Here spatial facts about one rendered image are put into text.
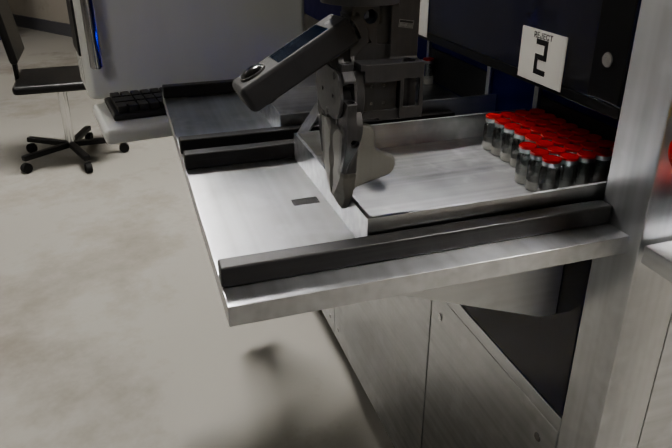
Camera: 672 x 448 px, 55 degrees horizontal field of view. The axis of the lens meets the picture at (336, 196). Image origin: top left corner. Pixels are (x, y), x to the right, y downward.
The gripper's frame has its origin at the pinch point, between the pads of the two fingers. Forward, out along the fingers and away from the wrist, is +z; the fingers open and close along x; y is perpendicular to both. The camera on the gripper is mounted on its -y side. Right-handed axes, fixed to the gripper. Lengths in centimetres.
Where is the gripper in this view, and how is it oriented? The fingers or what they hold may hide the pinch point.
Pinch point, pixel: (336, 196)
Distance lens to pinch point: 64.2
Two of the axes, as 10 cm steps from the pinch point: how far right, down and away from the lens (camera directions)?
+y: 9.5, -1.2, 2.9
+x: -3.1, -3.9, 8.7
